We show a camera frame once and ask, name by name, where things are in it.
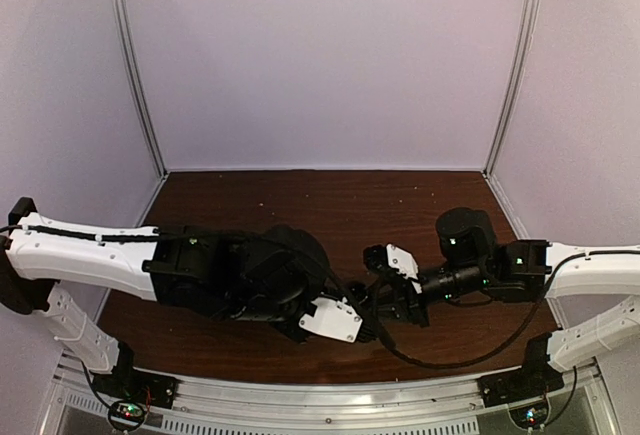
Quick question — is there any black glossy charging case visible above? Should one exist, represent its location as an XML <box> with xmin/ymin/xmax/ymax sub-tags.
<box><xmin>346</xmin><ymin>281</ymin><xmax>369</xmax><ymax>305</ymax></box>

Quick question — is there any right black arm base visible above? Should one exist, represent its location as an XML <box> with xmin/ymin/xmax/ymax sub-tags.
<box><xmin>477</xmin><ymin>332</ymin><xmax>564</xmax><ymax>408</ymax></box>

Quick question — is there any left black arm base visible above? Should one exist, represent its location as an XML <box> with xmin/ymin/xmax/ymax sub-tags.
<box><xmin>92</xmin><ymin>342</ymin><xmax>178</xmax><ymax>409</ymax></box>

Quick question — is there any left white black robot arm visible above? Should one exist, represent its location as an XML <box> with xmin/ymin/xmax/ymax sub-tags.
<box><xmin>1</xmin><ymin>198</ymin><xmax>359</xmax><ymax>399</ymax></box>

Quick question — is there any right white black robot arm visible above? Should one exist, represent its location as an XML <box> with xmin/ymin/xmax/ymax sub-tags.
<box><xmin>381</xmin><ymin>207</ymin><xmax>639</xmax><ymax>397</ymax></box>

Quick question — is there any right small circuit board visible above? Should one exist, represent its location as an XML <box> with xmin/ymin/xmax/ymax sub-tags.
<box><xmin>509</xmin><ymin>401</ymin><xmax>550</xmax><ymax>431</ymax></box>

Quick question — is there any small circuit board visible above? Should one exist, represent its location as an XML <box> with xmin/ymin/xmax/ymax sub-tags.
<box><xmin>107</xmin><ymin>400</ymin><xmax>148</xmax><ymax>431</ymax></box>
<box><xmin>509</xmin><ymin>401</ymin><xmax>550</xmax><ymax>431</ymax></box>

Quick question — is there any left small circuit board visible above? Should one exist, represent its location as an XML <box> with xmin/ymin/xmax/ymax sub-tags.
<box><xmin>107</xmin><ymin>400</ymin><xmax>148</xmax><ymax>431</ymax></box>

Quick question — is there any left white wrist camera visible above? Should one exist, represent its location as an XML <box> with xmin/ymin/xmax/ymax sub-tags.
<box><xmin>300</xmin><ymin>296</ymin><xmax>376</xmax><ymax>343</ymax></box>

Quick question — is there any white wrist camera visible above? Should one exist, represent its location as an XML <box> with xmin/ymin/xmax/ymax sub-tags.
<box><xmin>363</xmin><ymin>244</ymin><xmax>419</xmax><ymax>282</ymax></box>
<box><xmin>300</xmin><ymin>296</ymin><xmax>376</xmax><ymax>343</ymax></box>

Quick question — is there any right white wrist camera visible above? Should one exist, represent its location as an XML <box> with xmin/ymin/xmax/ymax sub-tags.
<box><xmin>363</xmin><ymin>244</ymin><xmax>419</xmax><ymax>282</ymax></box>

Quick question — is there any left black braided cable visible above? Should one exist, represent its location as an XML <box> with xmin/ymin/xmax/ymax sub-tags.
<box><xmin>0</xmin><ymin>224</ymin><xmax>401</xmax><ymax>351</ymax></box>

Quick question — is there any black braided cable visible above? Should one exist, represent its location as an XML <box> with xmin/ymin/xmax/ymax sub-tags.
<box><xmin>387</xmin><ymin>254</ymin><xmax>566</xmax><ymax>370</ymax></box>
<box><xmin>0</xmin><ymin>224</ymin><xmax>401</xmax><ymax>351</ymax></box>

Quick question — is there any right black braided cable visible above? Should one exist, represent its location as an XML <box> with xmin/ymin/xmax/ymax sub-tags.
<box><xmin>387</xmin><ymin>254</ymin><xmax>566</xmax><ymax>370</ymax></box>

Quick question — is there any front aluminium rail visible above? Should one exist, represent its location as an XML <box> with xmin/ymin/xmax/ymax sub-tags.
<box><xmin>36</xmin><ymin>354</ymin><xmax>622</xmax><ymax>434</ymax></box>

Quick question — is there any right aluminium frame post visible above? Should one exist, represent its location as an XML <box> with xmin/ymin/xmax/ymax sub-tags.
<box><xmin>483</xmin><ymin>0</ymin><xmax>541</xmax><ymax>178</ymax></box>

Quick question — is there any aluminium frame post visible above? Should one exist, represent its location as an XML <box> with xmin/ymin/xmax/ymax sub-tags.
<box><xmin>483</xmin><ymin>0</ymin><xmax>541</xmax><ymax>178</ymax></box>
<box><xmin>111</xmin><ymin>0</ymin><xmax>168</xmax><ymax>179</ymax></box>

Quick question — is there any left aluminium frame post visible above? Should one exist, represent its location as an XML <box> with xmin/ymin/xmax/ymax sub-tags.
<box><xmin>111</xmin><ymin>0</ymin><xmax>168</xmax><ymax>179</ymax></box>

